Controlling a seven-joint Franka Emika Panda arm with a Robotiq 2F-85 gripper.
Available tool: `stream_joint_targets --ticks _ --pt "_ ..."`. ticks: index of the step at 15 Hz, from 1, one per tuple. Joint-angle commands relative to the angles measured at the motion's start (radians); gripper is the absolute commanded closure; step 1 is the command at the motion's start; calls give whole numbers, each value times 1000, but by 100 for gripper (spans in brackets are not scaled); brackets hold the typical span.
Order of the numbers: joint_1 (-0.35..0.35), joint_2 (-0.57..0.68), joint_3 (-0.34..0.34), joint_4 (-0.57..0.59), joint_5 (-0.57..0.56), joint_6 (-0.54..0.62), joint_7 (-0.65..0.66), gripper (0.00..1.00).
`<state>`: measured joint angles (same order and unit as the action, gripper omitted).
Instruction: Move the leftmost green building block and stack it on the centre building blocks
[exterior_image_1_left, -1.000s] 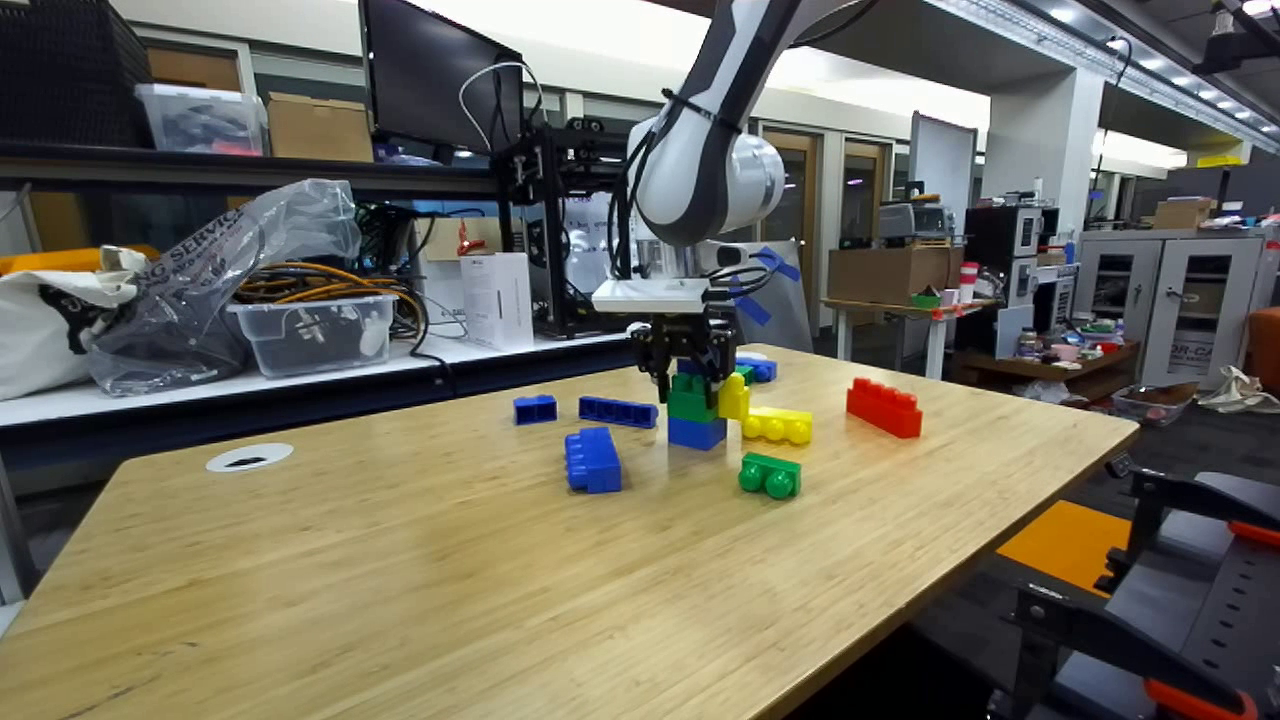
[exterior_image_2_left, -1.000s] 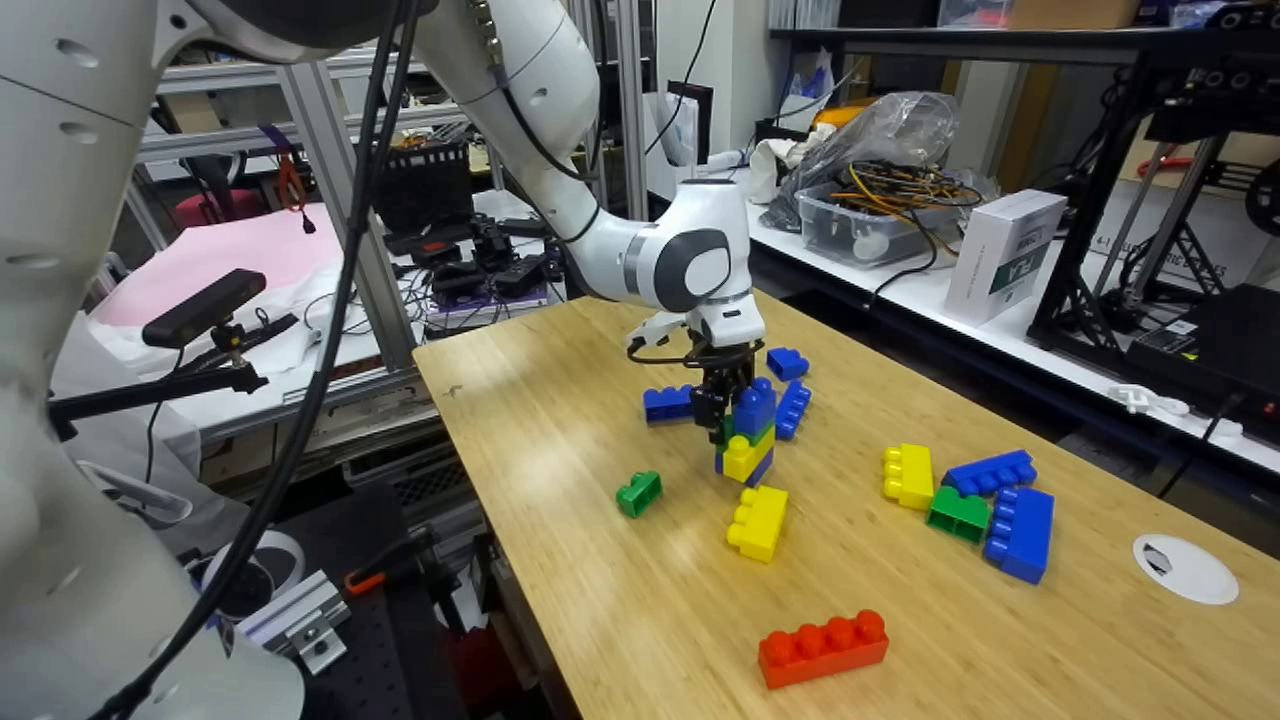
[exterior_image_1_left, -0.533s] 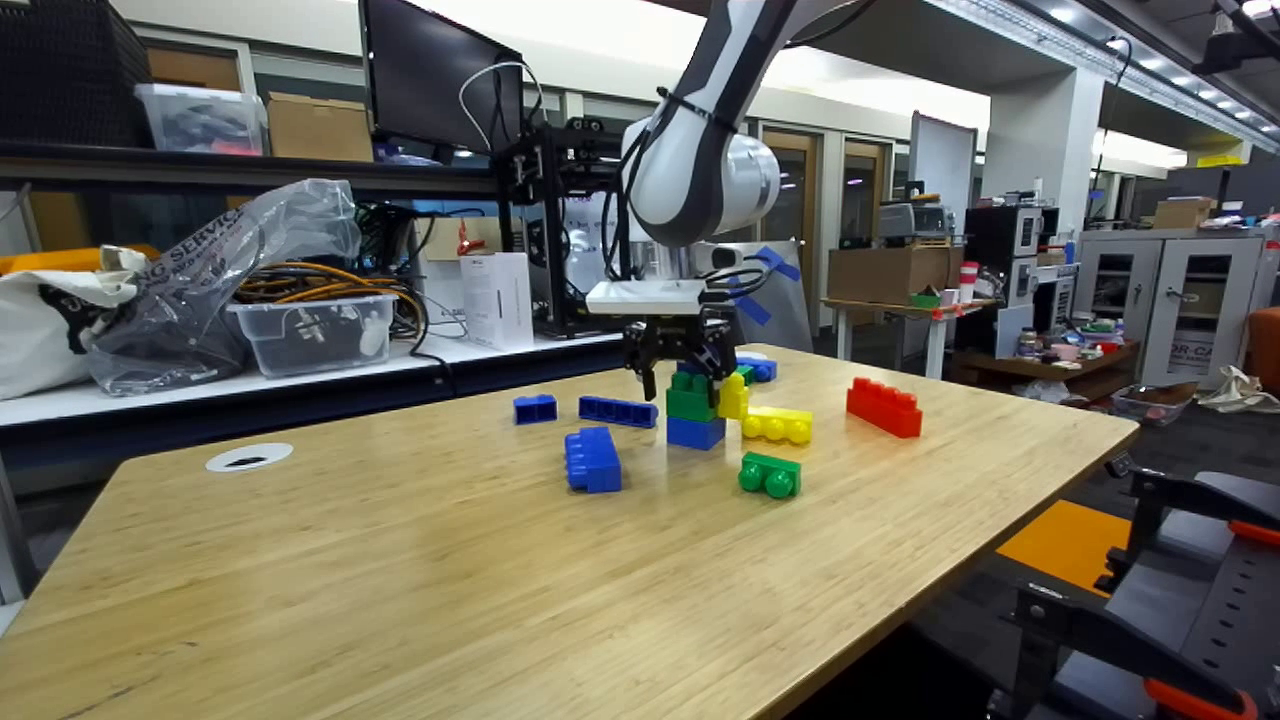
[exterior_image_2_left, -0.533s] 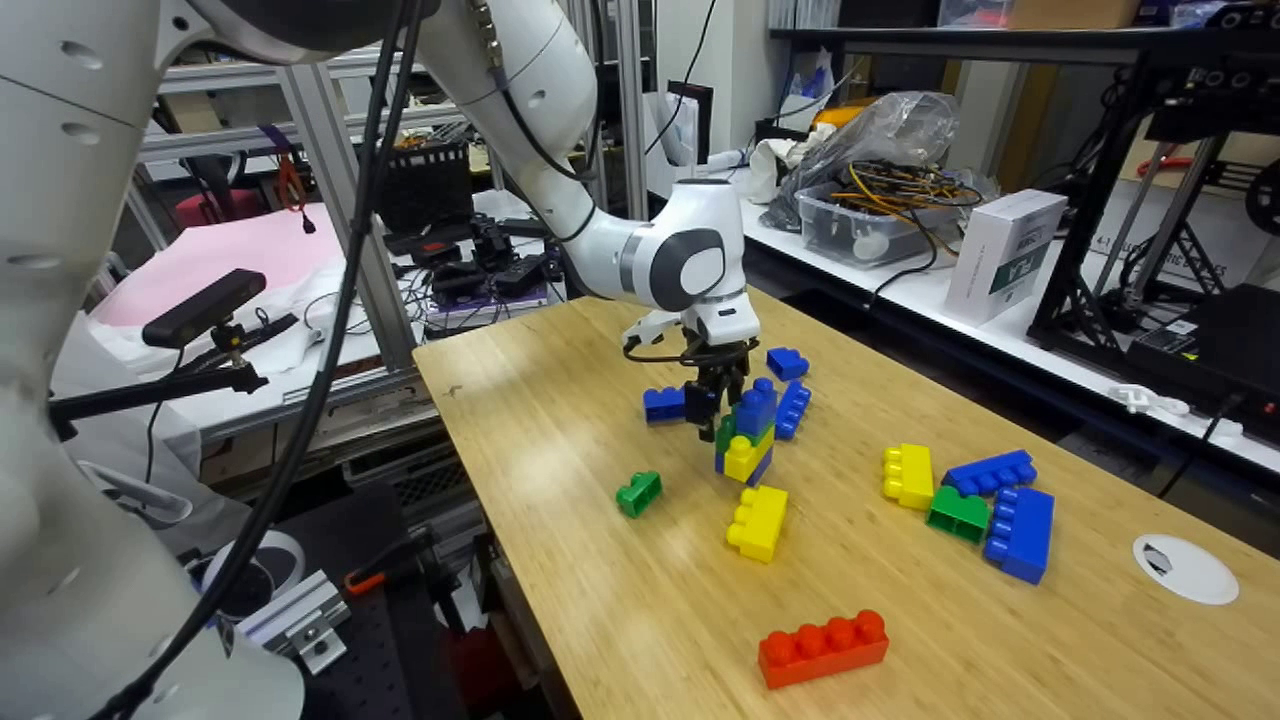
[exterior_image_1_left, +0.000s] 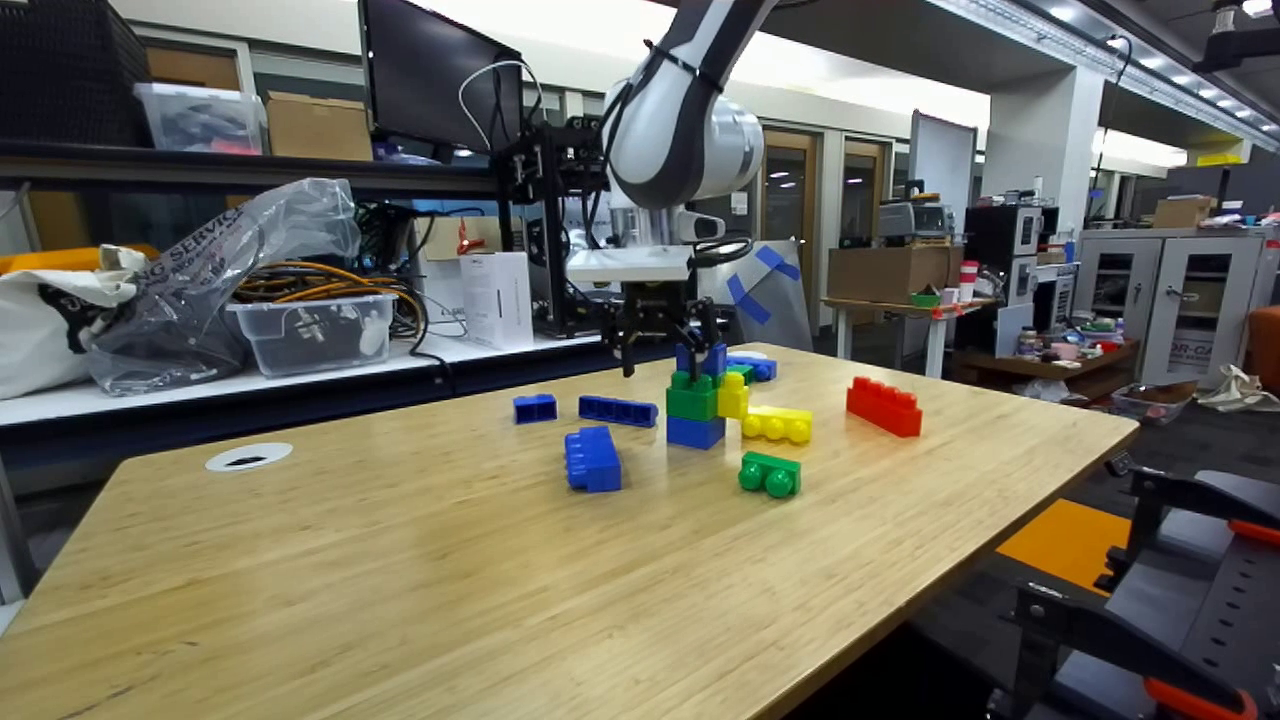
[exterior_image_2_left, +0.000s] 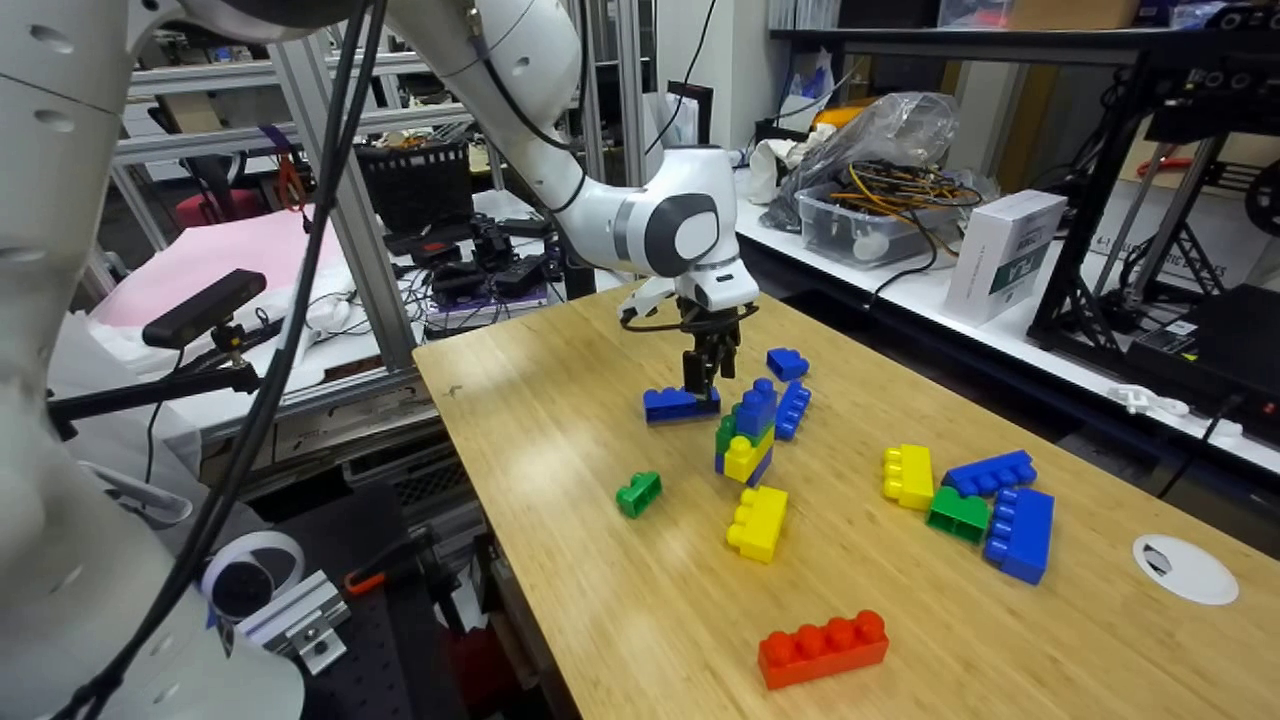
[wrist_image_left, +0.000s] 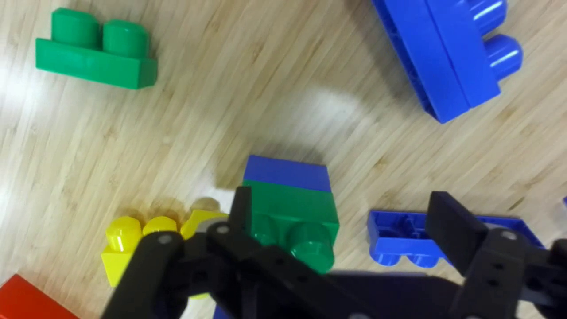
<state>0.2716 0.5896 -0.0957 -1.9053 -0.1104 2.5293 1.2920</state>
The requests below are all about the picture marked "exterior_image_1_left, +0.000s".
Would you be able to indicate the long blue building block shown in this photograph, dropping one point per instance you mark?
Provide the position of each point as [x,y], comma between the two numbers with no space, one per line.
[592,462]
[753,366]
[618,410]

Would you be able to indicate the clear plastic tub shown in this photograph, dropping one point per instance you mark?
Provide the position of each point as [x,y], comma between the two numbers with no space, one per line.
[203,122]

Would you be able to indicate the clear plastic bag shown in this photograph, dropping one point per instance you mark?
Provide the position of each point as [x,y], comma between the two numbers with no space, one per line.
[203,293]

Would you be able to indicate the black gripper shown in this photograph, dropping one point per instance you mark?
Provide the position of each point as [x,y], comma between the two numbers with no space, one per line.
[665,318]

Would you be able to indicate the black 3D printer frame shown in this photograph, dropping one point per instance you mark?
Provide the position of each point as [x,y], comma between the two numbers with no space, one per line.
[543,155]

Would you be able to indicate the large brown cardboard box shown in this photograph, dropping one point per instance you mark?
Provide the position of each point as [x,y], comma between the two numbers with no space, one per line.
[886,275]

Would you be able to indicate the black crate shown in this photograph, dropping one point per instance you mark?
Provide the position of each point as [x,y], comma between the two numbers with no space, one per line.
[65,65]

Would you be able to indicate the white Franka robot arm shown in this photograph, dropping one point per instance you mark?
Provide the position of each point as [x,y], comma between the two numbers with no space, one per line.
[665,133]

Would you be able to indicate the yellow building block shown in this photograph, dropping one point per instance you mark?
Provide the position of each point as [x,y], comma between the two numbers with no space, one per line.
[732,396]
[776,426]

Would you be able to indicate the white board with blue tape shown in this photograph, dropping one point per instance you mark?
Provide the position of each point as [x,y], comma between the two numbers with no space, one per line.
[782,307]

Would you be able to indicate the short blue building block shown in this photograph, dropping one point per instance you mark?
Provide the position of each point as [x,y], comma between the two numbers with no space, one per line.
[694,435]
[533,410]
[703,362]

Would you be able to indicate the green building block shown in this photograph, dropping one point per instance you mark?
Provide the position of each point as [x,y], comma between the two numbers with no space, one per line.
[768,478]
[688,396]

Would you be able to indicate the clear plastic storage bin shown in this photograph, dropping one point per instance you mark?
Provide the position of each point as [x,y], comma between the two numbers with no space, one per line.
[315,343]

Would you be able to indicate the black stand with orange grips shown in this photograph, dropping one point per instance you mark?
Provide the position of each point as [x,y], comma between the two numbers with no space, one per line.
[1200,612]

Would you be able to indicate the black shelf board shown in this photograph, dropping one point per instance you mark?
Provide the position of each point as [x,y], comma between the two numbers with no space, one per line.
[203,171]

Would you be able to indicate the white cardboard box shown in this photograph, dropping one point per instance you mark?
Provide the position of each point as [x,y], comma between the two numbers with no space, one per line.
[480,302]

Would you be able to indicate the white cloth bag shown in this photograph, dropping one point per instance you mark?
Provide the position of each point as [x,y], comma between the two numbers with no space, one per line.
[46,334]

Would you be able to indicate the red four-stud building block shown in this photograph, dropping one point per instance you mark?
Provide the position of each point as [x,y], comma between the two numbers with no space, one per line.
[886,405]

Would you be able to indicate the orange floor mat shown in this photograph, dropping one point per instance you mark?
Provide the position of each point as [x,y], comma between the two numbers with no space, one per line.
[1066,545]

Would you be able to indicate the white cabinet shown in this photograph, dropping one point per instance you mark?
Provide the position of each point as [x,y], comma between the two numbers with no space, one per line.
[1162,307]

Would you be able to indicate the black monitor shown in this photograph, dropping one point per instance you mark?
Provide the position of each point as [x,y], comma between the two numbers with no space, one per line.
[424,65]

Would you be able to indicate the white side bench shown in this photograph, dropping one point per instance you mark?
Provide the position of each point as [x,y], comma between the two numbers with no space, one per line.
[441,357]

